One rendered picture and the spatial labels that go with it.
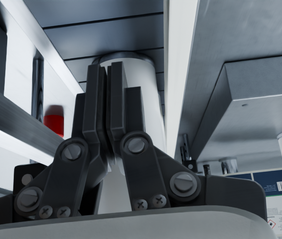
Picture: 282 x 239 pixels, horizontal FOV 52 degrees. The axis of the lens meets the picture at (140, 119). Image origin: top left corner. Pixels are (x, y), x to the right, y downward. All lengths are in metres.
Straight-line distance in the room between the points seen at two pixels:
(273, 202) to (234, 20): 0.52
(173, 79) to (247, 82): 0.18
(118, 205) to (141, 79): 0.09
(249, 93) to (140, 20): 0.20
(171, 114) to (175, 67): 0.08
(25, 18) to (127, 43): 0.07
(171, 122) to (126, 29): 0.11
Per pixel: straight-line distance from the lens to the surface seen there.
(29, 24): 0.20
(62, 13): 0.18
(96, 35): 0.20
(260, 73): 0.37
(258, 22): 0.31
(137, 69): 0.21
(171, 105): 0.22
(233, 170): 0.73
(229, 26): 0.30
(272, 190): 0.74
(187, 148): 0.65
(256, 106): 0.38
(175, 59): 0.16
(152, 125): 0.20
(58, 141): 0.16
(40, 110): 0.30
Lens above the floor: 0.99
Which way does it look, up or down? 18 degrees down
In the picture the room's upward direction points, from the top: 174 degrees clockwise
